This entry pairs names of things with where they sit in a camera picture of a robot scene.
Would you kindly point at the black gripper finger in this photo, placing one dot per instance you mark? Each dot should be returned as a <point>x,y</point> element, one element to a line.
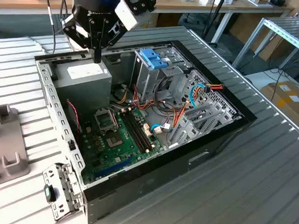
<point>76,32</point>
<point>113,33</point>

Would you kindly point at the metal disk bay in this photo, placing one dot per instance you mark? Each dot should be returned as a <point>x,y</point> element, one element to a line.
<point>188,126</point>

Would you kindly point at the blue plastic drive latch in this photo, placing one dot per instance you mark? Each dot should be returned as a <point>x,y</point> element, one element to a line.
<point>151,58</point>

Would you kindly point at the grey power supply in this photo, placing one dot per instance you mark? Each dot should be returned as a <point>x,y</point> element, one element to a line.
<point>83,89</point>

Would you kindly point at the metal drive cage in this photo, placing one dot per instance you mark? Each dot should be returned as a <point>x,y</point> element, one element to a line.
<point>145,82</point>

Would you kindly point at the black RAM slot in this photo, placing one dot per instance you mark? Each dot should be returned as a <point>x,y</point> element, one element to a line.
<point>142,129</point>
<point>134,133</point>

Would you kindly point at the black stand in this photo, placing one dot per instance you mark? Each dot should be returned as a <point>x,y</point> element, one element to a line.
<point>213,20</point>

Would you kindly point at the CPU socket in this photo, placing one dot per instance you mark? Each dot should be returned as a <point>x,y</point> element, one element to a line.
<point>114,141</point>

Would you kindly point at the grey parts rack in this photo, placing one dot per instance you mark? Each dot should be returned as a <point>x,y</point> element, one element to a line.
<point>6,140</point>

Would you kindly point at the green motherboard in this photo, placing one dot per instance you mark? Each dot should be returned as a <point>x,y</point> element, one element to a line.
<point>107,162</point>

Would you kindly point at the blue expansion slot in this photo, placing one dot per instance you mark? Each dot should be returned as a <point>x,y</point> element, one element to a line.
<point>115,166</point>

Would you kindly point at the black PC case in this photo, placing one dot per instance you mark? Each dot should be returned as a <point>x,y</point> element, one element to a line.
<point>161,182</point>

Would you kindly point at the black latch blue mark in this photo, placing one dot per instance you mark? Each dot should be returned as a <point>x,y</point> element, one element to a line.
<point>50,193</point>

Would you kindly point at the labelled cardboard box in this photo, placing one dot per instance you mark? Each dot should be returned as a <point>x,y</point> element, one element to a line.
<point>284,103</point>

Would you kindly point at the silver expansion bracket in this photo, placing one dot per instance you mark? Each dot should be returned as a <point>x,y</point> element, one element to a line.
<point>61,187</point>

